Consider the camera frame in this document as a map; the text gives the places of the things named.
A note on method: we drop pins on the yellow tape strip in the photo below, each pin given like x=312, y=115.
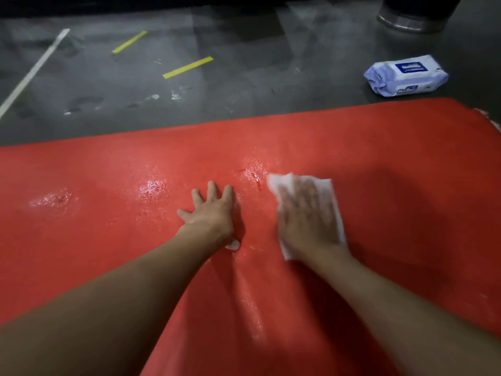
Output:
x=188, y=67
x=130, y=42

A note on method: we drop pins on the person's left forearm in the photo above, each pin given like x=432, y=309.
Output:
x=98, y=305

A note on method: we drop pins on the red mat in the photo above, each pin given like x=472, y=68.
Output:
x=117, y=191

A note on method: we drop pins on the person's right forearm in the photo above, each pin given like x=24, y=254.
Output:
x=407, y=321

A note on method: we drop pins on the black round base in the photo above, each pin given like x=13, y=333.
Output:
x=419, y=13

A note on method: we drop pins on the white fluffy padding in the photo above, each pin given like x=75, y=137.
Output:
x=489, y=117

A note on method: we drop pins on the pale blue wipes pack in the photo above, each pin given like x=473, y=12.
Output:
x=407, y=76

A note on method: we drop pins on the person's left hand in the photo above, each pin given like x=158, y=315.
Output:
x=211, y=217

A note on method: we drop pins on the white wet wipe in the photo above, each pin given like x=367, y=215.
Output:
x=280, y=180

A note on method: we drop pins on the person's right hand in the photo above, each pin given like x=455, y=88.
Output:
x=309, y=223

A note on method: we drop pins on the black gym machine frame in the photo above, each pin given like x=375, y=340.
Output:
x=156, y=1

